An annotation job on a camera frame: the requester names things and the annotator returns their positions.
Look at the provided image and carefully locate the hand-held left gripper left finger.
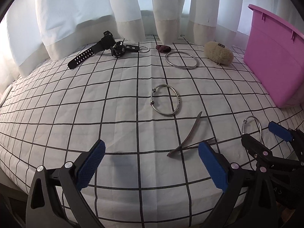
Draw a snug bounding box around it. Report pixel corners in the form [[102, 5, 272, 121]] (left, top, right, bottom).
[[26, 140, 106, 228]]

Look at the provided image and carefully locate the pink plastic bin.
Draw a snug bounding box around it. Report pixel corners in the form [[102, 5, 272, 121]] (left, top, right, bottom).
[[243, 4, 304, 109]]

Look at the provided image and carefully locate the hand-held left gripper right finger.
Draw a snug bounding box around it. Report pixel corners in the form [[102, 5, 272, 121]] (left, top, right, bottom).
[[198, 141, 278, 228]]

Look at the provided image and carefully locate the small silver hoop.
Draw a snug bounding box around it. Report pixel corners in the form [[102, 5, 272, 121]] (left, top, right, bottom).
[[241, 116, 263, 143]]

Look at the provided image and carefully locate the black watch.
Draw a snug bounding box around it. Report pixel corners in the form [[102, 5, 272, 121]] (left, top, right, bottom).
[[67, 30, 115, 70]]

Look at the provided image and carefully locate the black keychain with ring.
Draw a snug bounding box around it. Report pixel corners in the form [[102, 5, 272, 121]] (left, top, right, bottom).
[[110, 41, 150, 58]]

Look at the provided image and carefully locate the large thin silver bangle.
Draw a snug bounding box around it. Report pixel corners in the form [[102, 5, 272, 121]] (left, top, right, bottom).
[[165, 51, 198, 70]]

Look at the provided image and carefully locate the beige fuzzy pouch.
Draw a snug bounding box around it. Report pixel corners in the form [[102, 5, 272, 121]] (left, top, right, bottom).
[[204, 41, 234, 66]]

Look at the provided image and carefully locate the white curtain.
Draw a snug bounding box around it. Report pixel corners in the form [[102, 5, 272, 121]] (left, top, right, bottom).
[[5, 0, 292, 76]]

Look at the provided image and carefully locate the dark red hair tie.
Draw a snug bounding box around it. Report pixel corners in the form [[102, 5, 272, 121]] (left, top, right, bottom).
[[155, 44, 172, 53]]

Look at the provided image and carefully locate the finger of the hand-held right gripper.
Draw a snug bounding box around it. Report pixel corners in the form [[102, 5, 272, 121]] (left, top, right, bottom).
[[241, 134, 304, 171], [268, 122, 304, 164]]

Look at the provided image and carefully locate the silver cuff bracelet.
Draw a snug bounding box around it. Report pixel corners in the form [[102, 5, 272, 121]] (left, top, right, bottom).
[[150, 85, 181, 117]]

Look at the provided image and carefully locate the brown hair clip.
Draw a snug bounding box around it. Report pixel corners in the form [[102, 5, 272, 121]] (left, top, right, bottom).
[[167, 111, 215, 158]]

